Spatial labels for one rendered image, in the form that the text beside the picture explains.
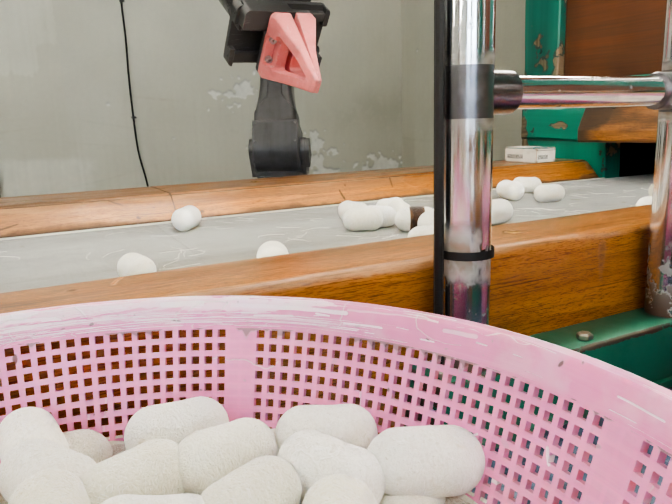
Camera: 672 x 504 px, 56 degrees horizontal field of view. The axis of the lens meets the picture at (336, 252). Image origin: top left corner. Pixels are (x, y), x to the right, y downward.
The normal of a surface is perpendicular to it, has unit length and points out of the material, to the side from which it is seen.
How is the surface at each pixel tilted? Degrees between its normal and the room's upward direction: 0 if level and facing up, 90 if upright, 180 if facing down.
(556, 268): 90
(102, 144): 90
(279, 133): 70
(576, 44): 90
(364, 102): 90
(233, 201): 45
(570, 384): 75
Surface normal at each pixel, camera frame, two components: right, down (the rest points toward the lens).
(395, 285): 0.49, 0.14
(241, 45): 0.45, 0.71
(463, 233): -0.29, 0.21
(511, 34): -0.90, 0.12
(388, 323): -0.54, -0.07
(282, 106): -0.06, -0.15
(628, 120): -0.82, -0.26
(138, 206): 0.32, -0.57
